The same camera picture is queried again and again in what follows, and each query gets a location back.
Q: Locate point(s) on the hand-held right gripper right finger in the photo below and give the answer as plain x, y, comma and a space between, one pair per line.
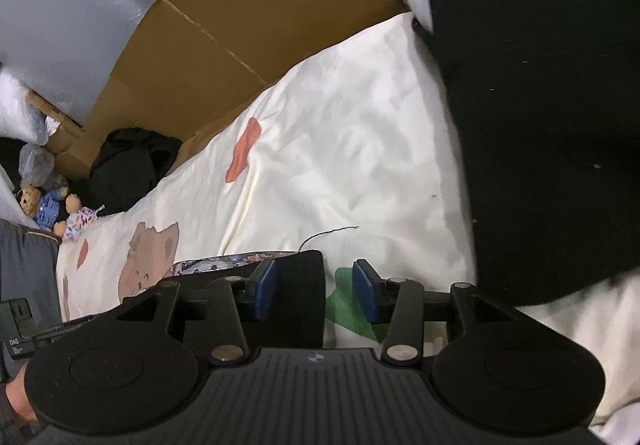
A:
362, 290

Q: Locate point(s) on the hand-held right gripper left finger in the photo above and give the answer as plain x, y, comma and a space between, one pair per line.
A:
266, 287

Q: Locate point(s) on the black garment bear print lining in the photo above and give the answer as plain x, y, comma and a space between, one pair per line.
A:
302, 295

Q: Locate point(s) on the stack of black clothes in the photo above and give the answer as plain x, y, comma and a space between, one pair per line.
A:
550, 100

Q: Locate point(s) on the person's left forearm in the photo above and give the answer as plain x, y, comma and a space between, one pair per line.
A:
20, 395

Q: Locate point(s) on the crumpled black clothes pile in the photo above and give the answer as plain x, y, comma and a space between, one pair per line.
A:
130, 170

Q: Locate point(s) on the grey pillow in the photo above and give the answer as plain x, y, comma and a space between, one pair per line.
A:
27, 265

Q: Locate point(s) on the black thread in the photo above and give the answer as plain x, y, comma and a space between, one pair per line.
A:
320, 235

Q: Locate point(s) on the teddy bear blue shirt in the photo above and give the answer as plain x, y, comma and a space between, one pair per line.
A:
42, 210

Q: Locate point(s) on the teddy bear floral outfit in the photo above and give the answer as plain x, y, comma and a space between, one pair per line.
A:
77, 222

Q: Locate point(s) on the white curtain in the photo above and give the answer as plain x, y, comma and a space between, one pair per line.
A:
7, 195

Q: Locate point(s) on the cream bear print bed sheet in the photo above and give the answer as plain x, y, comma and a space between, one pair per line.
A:
350, 135

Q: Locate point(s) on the clear plastic bag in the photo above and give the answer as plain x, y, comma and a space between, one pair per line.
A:
37, 165

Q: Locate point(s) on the white pillow in plastic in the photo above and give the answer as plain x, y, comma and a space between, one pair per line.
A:
17, 110

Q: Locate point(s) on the flattened cardboard box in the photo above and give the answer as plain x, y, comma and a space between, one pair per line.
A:
225, 35

